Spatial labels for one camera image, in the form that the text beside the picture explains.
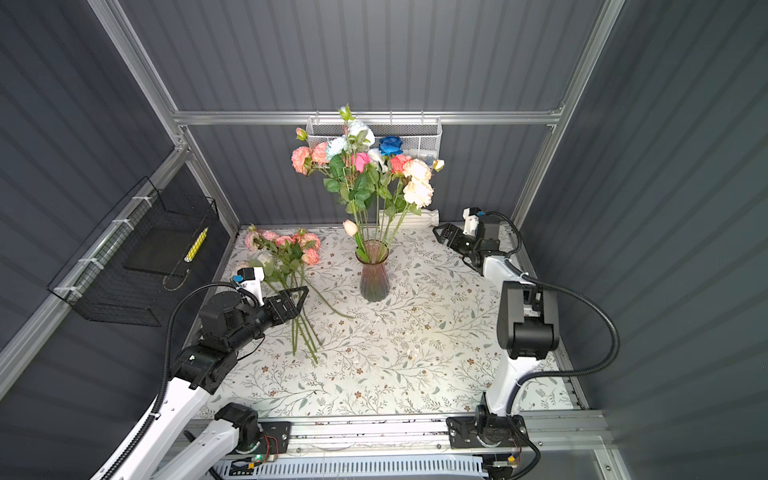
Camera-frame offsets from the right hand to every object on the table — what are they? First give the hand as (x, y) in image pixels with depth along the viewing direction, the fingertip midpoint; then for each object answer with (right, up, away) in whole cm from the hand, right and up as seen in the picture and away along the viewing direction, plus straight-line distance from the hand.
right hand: (446, 234), depth 95 cm
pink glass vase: (-23, -16, -1) cm, 28 cm away
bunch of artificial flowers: (-58, -9, +13) cm, 60 cm away
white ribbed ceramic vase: (-14, +3, -15) cm, 21 cm away
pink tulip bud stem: (-29, 0, -15) cm, 32 cm away
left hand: (-41, -16, -23) cm, 50 cm away
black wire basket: (-82, -2, -18) cm, 84 cm away
